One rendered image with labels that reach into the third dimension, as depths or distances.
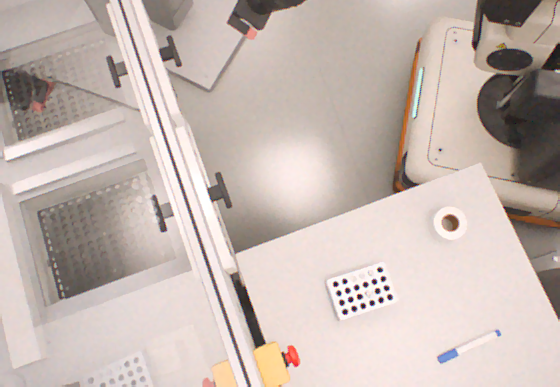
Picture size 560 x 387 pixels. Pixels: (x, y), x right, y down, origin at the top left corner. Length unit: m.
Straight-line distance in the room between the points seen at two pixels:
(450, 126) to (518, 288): 0.73
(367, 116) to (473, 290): 1.04
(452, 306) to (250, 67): 1.30
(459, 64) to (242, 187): 0.87
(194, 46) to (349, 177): 0.79
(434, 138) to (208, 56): 0.92
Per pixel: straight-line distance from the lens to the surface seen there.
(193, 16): 2.21
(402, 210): 1.17
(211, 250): 0.90
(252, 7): 1.08
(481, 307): 1.19
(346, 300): 1.08
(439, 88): 1.84
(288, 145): 1.98
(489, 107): 1.87
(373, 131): 2.03
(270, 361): 0.96
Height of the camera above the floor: 1.87
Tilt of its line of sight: 75 degrees down
